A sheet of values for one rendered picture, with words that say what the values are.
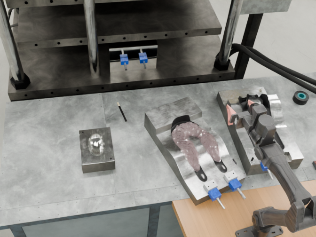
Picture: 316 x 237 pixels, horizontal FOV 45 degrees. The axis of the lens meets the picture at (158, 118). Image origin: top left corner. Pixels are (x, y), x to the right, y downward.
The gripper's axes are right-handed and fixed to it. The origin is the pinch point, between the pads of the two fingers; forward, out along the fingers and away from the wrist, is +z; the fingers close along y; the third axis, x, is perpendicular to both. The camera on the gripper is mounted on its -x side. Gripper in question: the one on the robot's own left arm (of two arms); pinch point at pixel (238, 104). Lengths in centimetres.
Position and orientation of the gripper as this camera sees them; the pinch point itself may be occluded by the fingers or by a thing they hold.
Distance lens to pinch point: 158.5
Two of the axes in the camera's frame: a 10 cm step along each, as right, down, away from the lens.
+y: -9.5, 2.1, -2.5
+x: -0.5, 6.6, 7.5
